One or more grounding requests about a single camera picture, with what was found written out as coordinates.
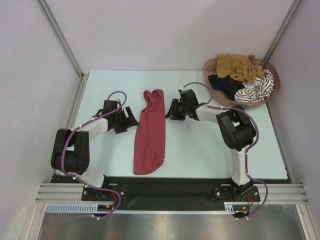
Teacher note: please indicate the pink translucent laundry basket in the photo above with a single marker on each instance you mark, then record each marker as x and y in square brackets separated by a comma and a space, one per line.
[209, 68]

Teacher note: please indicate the grey slotted cable duct left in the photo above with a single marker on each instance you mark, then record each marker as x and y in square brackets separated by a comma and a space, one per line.
[79, 208]

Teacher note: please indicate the mustard yellow tank top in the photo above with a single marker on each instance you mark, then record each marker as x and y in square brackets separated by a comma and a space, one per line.
[238, 67]

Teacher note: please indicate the aluminium corner post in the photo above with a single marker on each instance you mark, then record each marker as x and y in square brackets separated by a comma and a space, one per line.
[293, 10]
[57, 31]

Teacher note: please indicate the grey slotted cable duct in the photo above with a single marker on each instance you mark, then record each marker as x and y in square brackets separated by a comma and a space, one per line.
[238, 207]
[79, 208]

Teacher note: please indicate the grey slotted cable duct right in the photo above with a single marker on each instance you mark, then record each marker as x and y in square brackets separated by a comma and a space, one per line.
[238, 207]

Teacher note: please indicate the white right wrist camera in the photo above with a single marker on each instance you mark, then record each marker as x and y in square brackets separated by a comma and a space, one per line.
[182, 89]

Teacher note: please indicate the black white striped tank top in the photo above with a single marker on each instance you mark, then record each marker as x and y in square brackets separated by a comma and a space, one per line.
[258, 91]

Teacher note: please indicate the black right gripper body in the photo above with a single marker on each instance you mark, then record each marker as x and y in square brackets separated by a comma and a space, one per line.
[182, 111]

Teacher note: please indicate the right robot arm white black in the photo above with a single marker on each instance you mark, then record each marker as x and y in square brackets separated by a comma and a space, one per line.
[236, 128]

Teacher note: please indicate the left aluminium corner post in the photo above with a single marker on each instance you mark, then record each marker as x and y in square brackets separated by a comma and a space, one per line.
[57, 31]

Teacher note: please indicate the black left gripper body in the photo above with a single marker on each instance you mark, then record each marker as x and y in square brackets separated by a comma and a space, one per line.
[121, 120]

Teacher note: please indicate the red tank top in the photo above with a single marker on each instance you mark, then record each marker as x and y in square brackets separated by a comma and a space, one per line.
[150, 137]

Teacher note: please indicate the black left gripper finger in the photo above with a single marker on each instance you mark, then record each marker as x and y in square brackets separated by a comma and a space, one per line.
[130, 118]
[128, 124]

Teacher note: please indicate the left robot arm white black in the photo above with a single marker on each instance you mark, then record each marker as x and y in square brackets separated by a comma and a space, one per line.
[71, 149]

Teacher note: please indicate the right aluminium corner post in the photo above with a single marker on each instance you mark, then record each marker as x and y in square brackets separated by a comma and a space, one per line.
[293, 10]

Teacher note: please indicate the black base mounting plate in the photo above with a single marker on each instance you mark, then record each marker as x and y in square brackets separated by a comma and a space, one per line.
[175, 194]

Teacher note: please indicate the aluminium frame rail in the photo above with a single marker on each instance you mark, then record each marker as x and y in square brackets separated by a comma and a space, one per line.
[59, 193]

